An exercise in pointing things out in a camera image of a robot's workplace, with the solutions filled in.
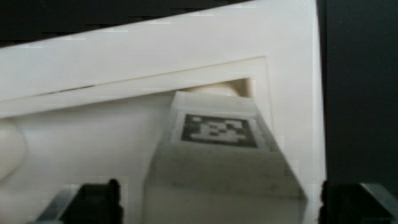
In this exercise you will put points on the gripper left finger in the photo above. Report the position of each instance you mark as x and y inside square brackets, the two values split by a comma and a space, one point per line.
[85, 205]

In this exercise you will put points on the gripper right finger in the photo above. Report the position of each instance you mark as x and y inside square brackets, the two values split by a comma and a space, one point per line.
[359, 203]

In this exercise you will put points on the white right obstacle wall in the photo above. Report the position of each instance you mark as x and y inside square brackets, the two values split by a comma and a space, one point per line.
[265, 28]

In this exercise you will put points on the white table leg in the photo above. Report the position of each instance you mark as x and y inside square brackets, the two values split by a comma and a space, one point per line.
[220, 181]

